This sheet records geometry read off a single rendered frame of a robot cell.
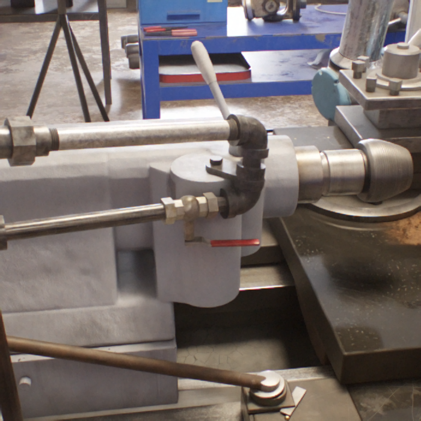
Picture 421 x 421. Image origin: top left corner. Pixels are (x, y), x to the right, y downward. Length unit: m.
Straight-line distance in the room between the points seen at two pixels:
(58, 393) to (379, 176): 0.51
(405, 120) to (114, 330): 0.63
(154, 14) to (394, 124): 1.74
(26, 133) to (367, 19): 1.27
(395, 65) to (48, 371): 0.73
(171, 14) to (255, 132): 2.08
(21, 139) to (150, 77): 2.06
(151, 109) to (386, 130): 1.64
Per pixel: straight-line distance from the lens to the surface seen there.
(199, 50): 0.82
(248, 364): 1.16
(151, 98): 2.68
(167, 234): 0.81
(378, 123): 1.18
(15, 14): 4.45
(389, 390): 0.91
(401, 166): 0.94
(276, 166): 0.87
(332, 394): 0.89
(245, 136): 0.71
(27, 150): 0.62
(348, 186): 0.93
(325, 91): 1.84
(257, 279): 1.16
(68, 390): 0.89
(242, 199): 0.74
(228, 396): 0.93
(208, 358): 1.16
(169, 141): 0.68
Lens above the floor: 1.48
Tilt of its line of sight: 28 degrees down
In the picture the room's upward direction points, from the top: straight up
